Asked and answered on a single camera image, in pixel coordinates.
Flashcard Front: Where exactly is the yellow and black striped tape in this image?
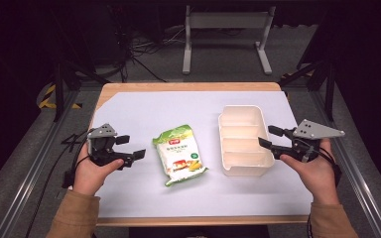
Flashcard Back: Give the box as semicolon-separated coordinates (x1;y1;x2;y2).
38;83;83;110

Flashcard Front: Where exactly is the person's left hand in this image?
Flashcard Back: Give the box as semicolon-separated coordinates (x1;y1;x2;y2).
71;142;126;196

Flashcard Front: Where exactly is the bundle of black cables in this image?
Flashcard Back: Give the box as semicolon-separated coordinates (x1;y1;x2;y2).
110;6;187;83

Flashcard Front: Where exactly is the green and white snack packet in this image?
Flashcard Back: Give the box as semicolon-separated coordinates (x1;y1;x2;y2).
152;124;209;187

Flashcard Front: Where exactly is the aluminium rail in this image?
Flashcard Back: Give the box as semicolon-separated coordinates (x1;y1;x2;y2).
309;89;381;238
0;90;80;238

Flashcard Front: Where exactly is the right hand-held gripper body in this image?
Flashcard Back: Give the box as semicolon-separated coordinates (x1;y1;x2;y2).
271;118;346;164

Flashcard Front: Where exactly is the white metal stand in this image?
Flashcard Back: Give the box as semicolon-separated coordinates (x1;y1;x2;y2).
182;4;277;76

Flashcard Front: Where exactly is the white paper sheet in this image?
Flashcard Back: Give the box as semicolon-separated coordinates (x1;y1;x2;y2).
90;90;314;219

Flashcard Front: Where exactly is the white divided plastic box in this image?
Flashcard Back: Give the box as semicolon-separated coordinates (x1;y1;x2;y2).
217;104;276;178

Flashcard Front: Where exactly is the person's right hand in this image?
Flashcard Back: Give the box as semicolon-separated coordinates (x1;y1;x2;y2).
279;138;340;205

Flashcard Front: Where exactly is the black tripod stand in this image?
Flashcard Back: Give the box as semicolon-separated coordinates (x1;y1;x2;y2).
277;56;340;123
48;49;110;123

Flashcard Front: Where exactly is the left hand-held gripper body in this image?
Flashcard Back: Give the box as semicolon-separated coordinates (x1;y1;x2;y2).
86;123;135;172

